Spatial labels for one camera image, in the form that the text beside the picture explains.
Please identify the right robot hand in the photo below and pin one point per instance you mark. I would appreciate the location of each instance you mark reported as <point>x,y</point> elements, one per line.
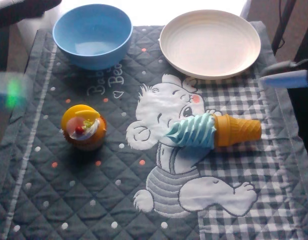
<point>286,77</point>

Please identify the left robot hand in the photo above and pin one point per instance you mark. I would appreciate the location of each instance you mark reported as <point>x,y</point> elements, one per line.
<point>11,92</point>

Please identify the toy cupcake with fruit topping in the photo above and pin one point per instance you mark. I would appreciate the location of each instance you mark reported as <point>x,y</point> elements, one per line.
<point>83,130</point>

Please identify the toy ice cream cone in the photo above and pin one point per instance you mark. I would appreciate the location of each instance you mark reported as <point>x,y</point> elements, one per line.
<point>219,130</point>

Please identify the white ribbed plate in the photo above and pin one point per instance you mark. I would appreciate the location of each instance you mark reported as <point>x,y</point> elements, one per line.
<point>208,42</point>

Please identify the blue bowl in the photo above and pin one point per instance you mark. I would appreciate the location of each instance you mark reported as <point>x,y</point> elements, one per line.
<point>92,35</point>

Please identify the black stand pole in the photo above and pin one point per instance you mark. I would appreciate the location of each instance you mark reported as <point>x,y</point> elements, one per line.
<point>284,22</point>

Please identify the grey quilt with printed bear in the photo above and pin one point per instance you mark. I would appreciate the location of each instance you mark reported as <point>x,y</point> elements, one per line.
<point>98,190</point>

